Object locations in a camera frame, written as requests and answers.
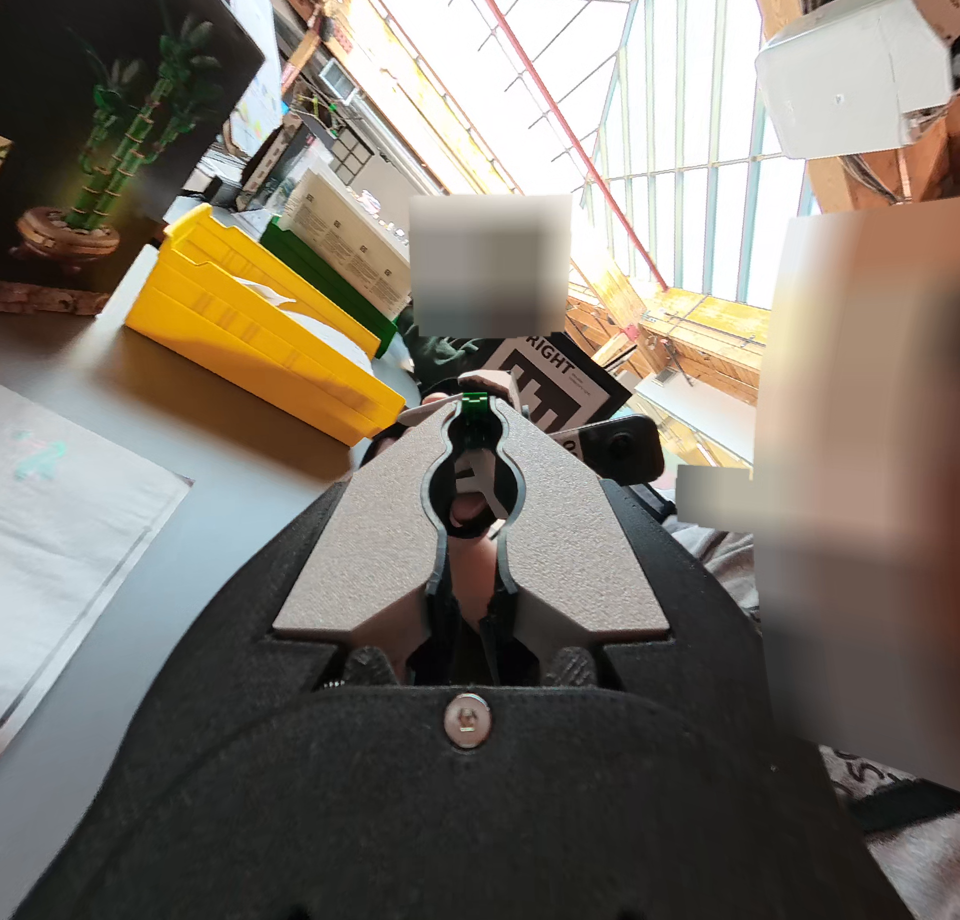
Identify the lego instruction booklet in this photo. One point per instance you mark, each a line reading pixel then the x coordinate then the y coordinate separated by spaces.
pixel 67 545

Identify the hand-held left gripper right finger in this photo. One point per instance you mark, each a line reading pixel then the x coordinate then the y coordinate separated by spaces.
pixel 585 552

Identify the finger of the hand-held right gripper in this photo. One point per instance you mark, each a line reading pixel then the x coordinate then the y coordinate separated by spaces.
pixel 491 383
pixel 424 412

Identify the white cardboard packet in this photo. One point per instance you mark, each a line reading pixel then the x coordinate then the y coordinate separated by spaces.
pixel 352 244

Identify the person's right hand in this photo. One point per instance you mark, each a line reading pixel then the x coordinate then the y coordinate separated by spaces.
pixel 471 575

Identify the red ceiling pipe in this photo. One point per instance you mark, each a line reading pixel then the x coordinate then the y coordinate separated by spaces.
pixel 562 124

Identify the dark green lego leaf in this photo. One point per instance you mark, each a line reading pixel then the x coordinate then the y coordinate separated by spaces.
pixel 474 404

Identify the person's dark sweater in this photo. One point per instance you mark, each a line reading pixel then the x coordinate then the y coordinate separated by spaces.
pixel 442 353

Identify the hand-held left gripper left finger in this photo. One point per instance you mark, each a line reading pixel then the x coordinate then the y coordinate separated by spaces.
pixel 367 545

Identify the green plastic bin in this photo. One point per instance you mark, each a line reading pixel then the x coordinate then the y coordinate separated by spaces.
pixel 330 282

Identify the yellow plastic bin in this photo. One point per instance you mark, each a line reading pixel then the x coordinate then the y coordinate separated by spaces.
pixel 247 320

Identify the white plastic bag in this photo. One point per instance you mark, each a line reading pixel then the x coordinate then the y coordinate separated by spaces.
pixel 322 335

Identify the black lego box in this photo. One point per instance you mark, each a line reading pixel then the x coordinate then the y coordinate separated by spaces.
pixel 112 109

